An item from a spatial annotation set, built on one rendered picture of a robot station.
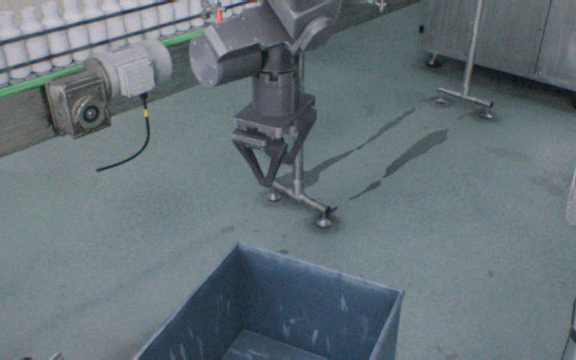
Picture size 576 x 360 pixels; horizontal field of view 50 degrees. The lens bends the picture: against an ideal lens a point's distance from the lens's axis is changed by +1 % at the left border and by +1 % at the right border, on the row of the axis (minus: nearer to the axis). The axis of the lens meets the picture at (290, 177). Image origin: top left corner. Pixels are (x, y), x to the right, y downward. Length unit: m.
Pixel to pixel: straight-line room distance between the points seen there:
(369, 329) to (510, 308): 1.43
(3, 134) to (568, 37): 3.19
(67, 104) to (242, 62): 1.07
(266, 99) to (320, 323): 0.54
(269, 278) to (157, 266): 1.50
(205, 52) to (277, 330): 0.68
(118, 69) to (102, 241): 1.22
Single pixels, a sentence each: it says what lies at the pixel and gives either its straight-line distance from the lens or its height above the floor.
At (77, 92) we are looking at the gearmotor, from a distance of 1.71.
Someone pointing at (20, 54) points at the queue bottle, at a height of 1.06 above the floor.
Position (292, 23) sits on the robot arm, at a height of 1.44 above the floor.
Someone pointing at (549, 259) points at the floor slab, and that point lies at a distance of 2.79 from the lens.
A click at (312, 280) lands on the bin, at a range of 1.09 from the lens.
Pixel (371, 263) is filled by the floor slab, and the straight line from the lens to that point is 2.58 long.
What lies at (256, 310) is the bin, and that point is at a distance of 1.20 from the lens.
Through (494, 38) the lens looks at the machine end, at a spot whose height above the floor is 0.32.
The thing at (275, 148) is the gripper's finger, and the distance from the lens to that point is 0.72.
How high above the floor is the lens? 1.63
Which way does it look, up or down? 32 degrees down
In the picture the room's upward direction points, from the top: straight up
